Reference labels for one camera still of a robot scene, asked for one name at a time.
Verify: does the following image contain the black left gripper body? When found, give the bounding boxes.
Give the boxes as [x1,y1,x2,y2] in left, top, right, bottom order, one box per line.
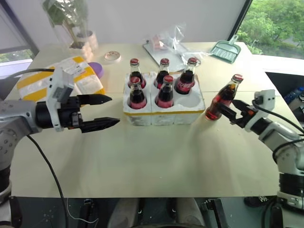
[58,95,84,130]

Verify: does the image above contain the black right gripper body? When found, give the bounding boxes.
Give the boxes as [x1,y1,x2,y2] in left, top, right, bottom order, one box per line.
[231,105,257,129]

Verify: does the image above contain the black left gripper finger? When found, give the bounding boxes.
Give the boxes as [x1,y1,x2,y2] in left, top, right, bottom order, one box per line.
[79,116,121,134]
[77,94,113,107]

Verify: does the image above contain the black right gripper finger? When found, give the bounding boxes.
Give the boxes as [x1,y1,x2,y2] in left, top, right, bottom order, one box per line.
[231,99,250,114]
[217,102,241,124]

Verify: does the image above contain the glass cola bottle red cap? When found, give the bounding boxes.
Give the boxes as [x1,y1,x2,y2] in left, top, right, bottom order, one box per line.
[128,76,148,111]
[154,75,177,109]
[129,57,147,89]
[153,57,171,90]
[174,57,198,95]
[205,74,245,122]

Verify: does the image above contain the yellow taped foam box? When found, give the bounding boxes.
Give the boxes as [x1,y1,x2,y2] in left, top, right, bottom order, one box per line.
[18,56,106,103]

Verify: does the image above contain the white foam bottle crate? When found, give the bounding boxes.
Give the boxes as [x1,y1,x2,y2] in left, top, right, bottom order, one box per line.
[122,71,206,127]

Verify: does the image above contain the purple round lid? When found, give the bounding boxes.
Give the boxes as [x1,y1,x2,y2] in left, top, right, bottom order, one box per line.
[87,62,105,78]

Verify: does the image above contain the black storage bin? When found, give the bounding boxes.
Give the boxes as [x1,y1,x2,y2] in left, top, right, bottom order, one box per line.
[264,71,304,121]

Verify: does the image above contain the blue plastic bottle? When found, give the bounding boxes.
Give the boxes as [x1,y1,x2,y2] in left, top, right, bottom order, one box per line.
[283,86,304,105]

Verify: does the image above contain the green dustpan with brush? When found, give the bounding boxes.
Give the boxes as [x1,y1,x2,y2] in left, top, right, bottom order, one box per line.
[211,35,242,65]

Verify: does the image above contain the potted plant in clear wrap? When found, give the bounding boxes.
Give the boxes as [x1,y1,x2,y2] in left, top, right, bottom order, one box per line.
[42,0,99,60]

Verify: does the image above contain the clear plastic bag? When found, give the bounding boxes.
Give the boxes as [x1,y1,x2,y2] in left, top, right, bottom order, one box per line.
[148,22,216,66]

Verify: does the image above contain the grey rounded shapes under table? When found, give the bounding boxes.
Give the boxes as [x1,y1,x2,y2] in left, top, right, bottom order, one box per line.
[106,197,205,228]

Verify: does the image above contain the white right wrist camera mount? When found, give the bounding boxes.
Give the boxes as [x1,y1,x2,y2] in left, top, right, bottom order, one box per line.
[244,89,276,133]

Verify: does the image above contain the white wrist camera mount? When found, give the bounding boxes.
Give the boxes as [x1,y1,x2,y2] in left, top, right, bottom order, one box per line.
[46,67,75,133]
[244,89,276,133]

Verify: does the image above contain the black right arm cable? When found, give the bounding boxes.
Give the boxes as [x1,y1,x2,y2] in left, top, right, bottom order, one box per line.
[251,99,304,164]

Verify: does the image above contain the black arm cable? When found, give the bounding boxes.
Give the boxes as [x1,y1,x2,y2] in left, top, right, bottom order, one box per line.
[251,99,304,164]
[7,68,71,228]

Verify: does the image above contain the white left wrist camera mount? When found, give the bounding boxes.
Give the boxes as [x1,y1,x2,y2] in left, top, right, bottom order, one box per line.
[46,67,75,133]

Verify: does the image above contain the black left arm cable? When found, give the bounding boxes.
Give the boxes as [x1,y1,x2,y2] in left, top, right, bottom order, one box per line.
[7,68,71,228]

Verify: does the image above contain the black window frame post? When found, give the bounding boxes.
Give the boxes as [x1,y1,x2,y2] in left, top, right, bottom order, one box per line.
[227,0,254,42]

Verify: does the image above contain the dark window frame post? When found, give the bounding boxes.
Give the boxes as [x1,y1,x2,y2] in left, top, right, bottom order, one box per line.
[0,0,40,56]

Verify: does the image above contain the black metal bracket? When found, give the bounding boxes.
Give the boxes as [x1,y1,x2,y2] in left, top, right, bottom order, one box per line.
[201,198,227,228]

